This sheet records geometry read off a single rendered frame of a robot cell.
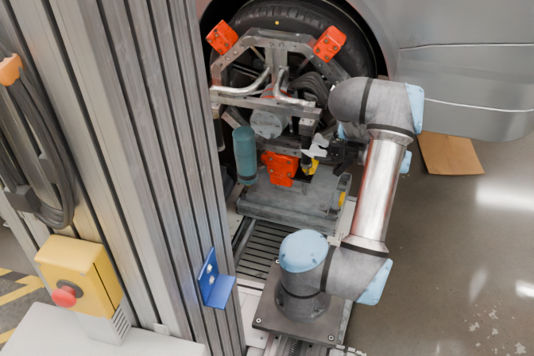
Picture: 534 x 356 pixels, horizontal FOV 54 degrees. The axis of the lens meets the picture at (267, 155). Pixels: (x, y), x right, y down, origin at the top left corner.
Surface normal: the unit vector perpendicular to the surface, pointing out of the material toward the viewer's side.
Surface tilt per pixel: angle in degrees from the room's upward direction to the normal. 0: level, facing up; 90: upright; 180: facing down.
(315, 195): 0
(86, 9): 90
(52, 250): 0
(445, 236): 0
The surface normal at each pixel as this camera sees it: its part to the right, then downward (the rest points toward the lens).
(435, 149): -0.04, -0.74
